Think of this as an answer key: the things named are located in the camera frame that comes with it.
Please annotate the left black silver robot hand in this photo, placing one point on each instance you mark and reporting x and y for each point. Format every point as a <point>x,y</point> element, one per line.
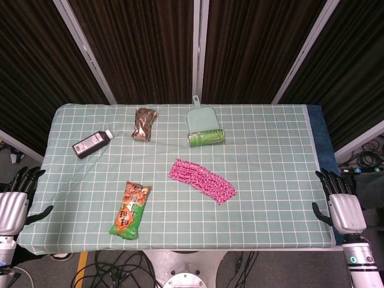
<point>12,210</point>

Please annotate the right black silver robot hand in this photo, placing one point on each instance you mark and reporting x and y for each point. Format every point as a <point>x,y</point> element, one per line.
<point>348,213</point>

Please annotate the pink patterned cloth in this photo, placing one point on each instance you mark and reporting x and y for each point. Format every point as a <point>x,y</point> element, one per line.
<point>202,181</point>

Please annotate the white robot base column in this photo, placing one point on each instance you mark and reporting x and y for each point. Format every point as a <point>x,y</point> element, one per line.
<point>183,267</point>

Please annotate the black power strip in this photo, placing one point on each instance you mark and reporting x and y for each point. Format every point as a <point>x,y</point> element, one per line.
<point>360,170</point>

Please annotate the black white sneaker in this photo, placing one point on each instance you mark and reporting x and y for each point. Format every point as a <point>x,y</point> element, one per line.
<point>60,256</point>

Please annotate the blue table pad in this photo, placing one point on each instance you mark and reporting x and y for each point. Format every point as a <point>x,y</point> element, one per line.
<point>322,132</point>

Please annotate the dark bottle with white cap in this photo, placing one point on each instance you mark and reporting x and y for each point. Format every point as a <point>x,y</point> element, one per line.
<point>90,144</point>

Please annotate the green orange snack bag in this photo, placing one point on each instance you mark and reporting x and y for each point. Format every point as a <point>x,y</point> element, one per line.
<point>130,211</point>

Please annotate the dark brown ribbed partition panel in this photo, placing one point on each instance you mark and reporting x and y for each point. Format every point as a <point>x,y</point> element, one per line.
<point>348,69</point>
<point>30,66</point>
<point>141,45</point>
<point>258,45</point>

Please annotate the brown foil snack pack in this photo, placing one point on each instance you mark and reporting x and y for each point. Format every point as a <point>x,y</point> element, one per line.
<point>144,124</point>

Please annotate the green drink can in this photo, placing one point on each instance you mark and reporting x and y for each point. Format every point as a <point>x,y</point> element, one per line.
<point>206,138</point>

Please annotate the green white grid tablecloth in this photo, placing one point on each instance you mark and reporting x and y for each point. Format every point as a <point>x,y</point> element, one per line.
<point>186,192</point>

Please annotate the mint green plastic dustpan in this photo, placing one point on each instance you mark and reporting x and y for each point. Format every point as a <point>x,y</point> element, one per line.
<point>198,118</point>

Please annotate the grey metal partition post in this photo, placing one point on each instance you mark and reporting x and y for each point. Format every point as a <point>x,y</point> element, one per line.
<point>360,139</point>
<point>303,57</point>
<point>87,54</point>
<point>21,145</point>
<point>199,51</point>

